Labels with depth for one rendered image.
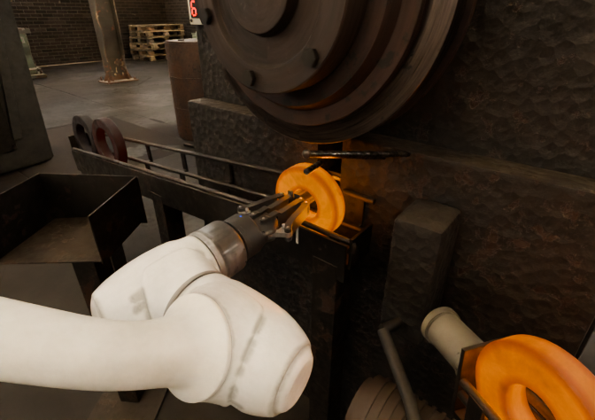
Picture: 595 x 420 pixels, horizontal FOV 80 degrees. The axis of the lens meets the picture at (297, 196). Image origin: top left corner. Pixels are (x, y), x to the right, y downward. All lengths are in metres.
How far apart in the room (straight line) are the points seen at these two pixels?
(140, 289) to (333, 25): 0.39
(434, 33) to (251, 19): 0.24
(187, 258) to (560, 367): 0.42
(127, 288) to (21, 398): 1.11
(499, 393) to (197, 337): 0.35
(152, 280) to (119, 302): 0.04
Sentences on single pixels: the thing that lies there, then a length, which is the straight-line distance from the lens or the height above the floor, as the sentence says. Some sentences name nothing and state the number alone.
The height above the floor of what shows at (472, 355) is 0.71.
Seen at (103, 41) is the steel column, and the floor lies 0.69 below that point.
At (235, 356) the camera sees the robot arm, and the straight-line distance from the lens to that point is 0.37.
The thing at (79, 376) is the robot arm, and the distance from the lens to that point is 0.34.
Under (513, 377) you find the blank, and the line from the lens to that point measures 0.49.
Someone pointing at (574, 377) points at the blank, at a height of 0.78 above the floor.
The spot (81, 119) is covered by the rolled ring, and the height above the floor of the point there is 0.74.
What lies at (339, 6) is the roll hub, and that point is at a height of 1.09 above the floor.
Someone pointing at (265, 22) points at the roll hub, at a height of 1.07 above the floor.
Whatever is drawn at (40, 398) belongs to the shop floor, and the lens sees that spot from 1.53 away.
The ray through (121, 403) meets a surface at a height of 0.01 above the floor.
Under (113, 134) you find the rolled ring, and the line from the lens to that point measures 1.36.
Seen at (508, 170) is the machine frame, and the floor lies 0.87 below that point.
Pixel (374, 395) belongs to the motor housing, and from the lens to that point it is 0.67.
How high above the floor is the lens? 1.08
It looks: 27 degrees down
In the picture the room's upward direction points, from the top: straight up
